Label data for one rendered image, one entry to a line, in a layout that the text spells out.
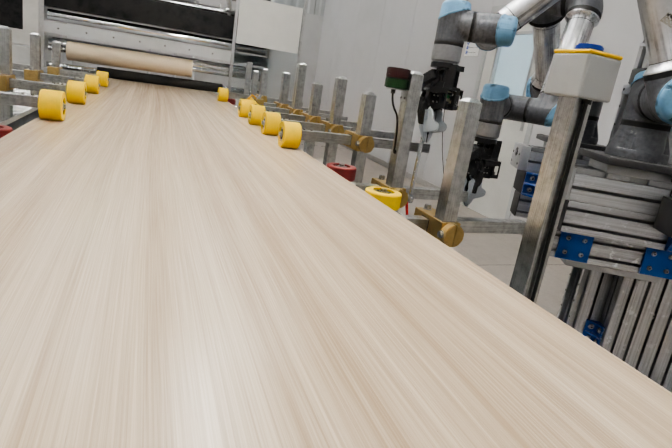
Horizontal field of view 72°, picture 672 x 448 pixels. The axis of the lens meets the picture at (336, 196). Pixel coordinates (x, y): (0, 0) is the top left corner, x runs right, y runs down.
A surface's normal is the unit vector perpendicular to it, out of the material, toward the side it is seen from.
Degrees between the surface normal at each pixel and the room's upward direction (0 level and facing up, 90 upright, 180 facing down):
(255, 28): 90
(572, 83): 90
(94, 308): 0
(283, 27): 90
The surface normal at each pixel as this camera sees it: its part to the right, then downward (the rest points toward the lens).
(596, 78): 0.36, 0.28
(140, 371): 0.15, -0.96
